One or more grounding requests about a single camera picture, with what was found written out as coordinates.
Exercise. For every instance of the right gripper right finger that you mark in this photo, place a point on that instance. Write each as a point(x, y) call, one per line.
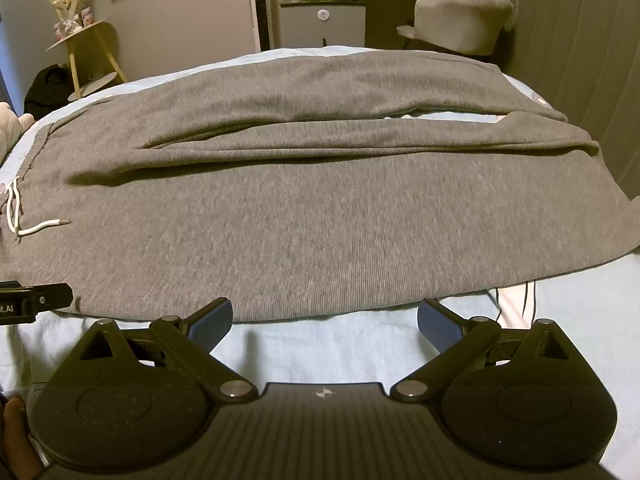
point(460, 342)

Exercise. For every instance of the yellow leg side table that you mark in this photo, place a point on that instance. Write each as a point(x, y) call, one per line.
point(91, 58)

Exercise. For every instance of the white pants drawstring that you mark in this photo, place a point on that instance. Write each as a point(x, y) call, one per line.
point(14, 214)

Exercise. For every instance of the operator hand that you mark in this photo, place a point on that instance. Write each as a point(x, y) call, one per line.
point(17, 452)

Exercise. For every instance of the grey scalloped chair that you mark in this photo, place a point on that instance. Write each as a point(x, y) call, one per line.
point(467, 27)

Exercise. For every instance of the grey sweatpants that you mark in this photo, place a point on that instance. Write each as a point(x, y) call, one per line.
point(314, 185)

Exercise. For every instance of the paper bouquet cone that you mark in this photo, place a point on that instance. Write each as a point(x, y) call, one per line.
point(73, 16)

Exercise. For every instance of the light blue bed sheet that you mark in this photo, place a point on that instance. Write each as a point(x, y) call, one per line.
point(104, 403)

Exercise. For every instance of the grey bedside cabinet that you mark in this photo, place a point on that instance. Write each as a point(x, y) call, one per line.
point(322, 23)

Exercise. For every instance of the grey pleated curtain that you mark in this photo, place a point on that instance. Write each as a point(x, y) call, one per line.
point(582, 56)

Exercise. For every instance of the black bag on floor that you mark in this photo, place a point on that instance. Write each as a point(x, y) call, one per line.
point(49, 91)

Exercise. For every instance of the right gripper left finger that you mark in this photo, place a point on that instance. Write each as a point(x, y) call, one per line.
point(187, 343)

